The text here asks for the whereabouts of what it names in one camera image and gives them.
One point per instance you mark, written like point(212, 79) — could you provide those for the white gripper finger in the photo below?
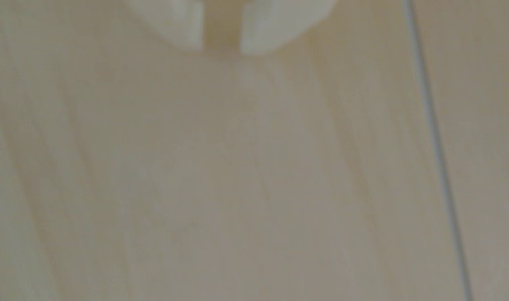
point(275, 23)
point(175, 19)

